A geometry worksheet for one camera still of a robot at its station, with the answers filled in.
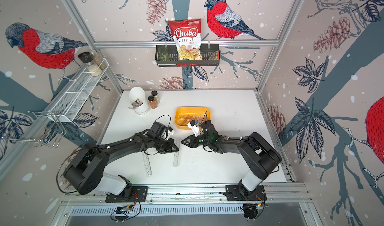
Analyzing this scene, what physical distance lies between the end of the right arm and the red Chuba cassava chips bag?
1.46 ft

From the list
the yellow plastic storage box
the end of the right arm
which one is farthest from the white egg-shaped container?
the end of the right arm

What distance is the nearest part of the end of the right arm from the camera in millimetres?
712
